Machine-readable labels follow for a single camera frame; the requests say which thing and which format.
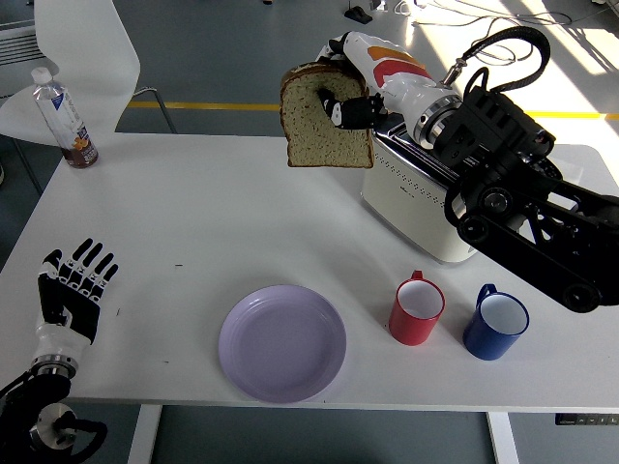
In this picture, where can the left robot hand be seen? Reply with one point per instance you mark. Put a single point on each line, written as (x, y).
(72, 309)

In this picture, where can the purple plastic plate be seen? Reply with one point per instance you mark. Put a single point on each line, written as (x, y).
(283, 343)

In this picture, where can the bread slice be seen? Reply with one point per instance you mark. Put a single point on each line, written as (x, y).
(314, 135)

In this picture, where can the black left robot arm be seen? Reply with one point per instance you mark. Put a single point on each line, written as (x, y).
(34, 391)

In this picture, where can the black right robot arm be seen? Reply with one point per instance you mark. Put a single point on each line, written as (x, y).
(508, 203)

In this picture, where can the white table leg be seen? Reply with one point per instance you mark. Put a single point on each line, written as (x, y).
(144, 435)
(503, 437)

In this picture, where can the clear plastic drink bottle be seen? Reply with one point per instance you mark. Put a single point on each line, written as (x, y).
(65, 121)

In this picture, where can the white chair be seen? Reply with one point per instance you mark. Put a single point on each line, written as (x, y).
(87, 53)

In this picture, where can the white slatted radiator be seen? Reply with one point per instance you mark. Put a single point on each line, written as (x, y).
(19, 46)

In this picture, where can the red enamel mug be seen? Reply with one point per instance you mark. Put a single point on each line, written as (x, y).
(411, 328)

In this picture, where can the cream and chrome toaster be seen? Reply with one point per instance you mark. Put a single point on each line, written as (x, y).
(411, 203)

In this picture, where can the black floor device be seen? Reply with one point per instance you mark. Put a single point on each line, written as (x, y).
(359, 14)

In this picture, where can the blue enamel mug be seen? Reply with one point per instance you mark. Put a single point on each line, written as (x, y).
(483, 343)

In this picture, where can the white paper sheet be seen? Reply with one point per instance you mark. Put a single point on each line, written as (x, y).
(573, 166)

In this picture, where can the black table control panel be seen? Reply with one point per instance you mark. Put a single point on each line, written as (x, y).
(585, 419)

